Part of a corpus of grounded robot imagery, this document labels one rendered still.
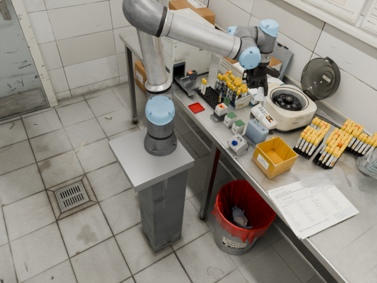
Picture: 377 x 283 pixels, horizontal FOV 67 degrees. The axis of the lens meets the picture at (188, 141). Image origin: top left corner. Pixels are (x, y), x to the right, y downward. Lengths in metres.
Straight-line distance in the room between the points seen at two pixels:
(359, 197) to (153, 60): 1.04
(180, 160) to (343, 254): 0.72
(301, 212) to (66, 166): 1.86
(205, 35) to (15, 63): 2.08
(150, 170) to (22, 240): 1.27
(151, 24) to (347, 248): 1.05
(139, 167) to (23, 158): 1.61
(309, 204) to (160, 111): 0.71
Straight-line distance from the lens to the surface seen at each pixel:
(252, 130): 1.41
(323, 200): 1.34
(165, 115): 1.14
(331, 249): 1.25
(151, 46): 1.14
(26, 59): 2.83
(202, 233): 2.10
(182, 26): 0.97
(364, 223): 1.38
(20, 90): 2.97
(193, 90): 1.62
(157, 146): 1.24
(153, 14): 0.95
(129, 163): 1.25
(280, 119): 1.50
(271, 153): 1.42
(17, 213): 2.40
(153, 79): 1.21
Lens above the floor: 1.89
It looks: 47 degrees down
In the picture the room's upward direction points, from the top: 5 degrees clockwise
